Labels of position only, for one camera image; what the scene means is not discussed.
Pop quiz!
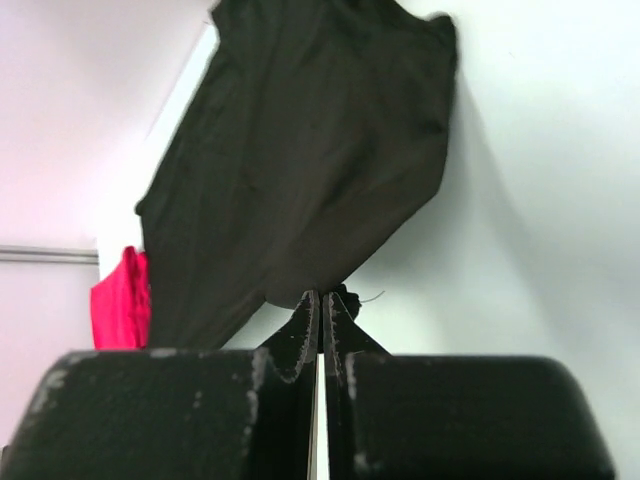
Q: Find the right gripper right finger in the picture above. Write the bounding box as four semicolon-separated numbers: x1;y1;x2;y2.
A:
322;293;616;479

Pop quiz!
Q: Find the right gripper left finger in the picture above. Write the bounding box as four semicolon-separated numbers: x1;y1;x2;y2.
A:
1;292;320;479

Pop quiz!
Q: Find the left aluminium frame post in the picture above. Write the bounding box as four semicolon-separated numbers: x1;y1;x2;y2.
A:
0;245;99;265

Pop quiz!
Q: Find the magenta t-shirt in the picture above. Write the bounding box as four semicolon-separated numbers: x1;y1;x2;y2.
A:
90;246;151;350

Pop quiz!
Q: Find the black t-shirt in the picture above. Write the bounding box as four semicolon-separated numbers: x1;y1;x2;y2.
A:
136;1;458;349

